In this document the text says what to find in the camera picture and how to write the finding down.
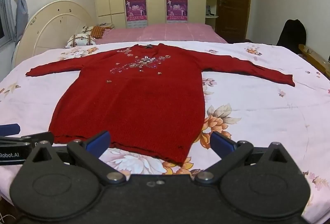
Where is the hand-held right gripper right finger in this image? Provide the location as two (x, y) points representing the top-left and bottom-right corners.
(194, 132), (297, 186)

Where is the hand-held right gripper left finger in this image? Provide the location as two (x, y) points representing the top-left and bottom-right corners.
(24, 131), (127, 186)

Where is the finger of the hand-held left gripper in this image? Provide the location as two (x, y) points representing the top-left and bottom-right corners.
(0, 124), (21, 137)
(20, 132), (55, 150)

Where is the red embellished sweater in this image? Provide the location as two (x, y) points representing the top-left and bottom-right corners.
(25, 44), (296, 166)

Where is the white floral blanket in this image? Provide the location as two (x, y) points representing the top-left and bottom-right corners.
(0, 41), (330, 224)

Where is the floral pillow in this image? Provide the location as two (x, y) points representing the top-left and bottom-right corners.
(64, 33), (97, 48)

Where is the orange striped pillow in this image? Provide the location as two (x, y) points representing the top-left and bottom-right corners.
(90, 26), (114, 39)

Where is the cream round headboard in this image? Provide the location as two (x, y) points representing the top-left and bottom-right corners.
(12, 0), (97, 67)

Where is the blue grey curtain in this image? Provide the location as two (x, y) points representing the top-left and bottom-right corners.
(5, 0), (29, 45)

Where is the pink bed sheet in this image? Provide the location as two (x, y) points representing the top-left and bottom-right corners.
(97, 23), (229, 44)

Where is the black bag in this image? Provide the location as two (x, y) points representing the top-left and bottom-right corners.
(276, 19), (307, 47)

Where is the wooden bed frame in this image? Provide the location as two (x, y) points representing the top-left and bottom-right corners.
(298, 44), (330, 79)

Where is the purple wall poster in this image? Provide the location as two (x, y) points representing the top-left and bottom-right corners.
(125, 0), (147, 28)
(166, 0), (189, 24)

